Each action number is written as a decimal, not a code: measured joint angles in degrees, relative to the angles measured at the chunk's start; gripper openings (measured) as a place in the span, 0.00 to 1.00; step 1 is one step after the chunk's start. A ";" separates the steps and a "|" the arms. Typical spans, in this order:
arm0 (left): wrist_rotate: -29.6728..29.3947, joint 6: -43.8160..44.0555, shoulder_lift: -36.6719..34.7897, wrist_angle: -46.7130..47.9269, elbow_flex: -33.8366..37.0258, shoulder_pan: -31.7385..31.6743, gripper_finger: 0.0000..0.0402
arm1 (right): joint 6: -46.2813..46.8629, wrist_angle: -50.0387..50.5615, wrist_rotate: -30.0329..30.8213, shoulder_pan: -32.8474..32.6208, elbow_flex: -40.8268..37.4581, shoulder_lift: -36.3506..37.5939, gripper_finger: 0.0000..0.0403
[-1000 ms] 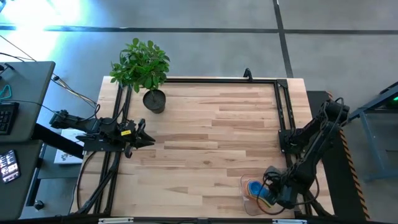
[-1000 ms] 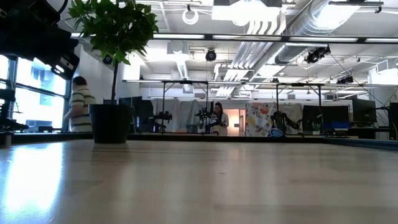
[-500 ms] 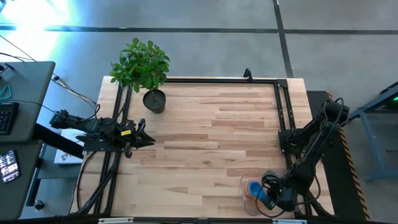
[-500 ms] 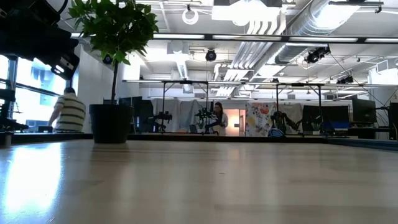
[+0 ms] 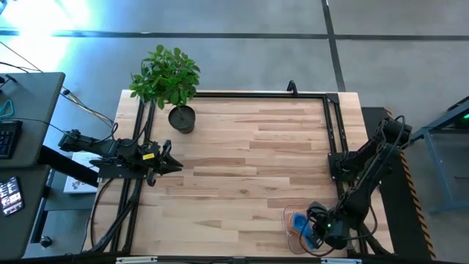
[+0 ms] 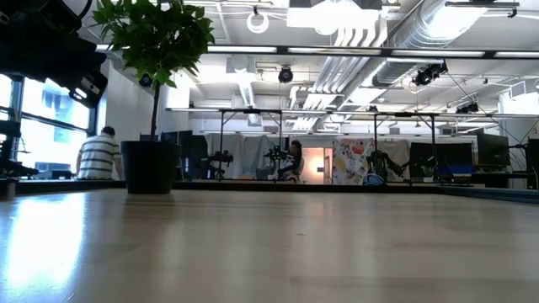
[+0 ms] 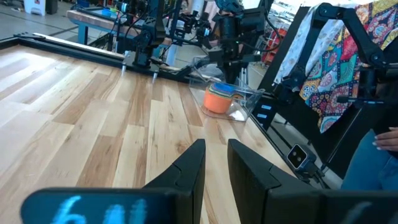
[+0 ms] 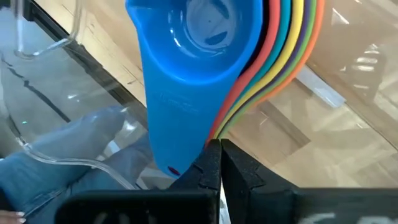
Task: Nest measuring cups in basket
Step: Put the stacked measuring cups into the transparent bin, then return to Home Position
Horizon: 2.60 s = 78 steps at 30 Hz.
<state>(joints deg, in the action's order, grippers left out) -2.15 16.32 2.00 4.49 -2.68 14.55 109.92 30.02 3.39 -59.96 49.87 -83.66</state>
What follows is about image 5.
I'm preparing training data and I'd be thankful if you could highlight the black smartphone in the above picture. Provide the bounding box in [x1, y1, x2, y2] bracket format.
[0, 176, 26, 218]

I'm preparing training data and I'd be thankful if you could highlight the grey desk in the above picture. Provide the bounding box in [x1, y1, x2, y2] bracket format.
[0, 164, 52, 261]
[0, 72, 67, 169]

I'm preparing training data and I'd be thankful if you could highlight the blue-grey metal cart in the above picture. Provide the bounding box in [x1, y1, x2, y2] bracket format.
[409, 95, 469, 214]

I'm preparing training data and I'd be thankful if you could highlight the green leafy potted tree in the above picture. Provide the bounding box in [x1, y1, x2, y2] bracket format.
[128, 44, 202, 111]

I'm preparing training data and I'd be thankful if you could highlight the white booklet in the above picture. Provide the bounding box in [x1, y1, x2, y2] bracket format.
[62, 151, 101, 195]

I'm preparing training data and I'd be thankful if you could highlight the black round plant pot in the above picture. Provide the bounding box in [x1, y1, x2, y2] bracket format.
[167, 104, 197, 135]

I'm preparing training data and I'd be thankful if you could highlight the black keyboard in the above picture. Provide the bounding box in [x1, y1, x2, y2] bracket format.
[0, 120, 24, 160]

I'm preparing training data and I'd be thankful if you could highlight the black aluminium table frame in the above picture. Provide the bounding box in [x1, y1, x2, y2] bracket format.
[82, 90, 368, 258]

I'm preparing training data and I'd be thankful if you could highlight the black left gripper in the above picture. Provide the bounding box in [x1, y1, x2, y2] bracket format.
[137, 139, 184, 177]

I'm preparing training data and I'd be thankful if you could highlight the bundle of cables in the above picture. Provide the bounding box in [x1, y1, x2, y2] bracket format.
[59, 86, 116, 128]

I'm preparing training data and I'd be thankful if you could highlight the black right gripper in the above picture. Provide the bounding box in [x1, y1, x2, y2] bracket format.
[306, 200, 333, 249]

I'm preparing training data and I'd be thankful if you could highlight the dark blue measuring cup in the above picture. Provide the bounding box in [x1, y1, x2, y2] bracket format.
[292, 213, 322, 252]

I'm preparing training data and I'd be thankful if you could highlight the black hazard-striped platform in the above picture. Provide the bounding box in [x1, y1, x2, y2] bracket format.
[360, 106, 437, 262]

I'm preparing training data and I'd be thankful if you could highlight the teal looped object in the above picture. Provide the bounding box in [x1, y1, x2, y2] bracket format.
[0, 99, 15, 120]

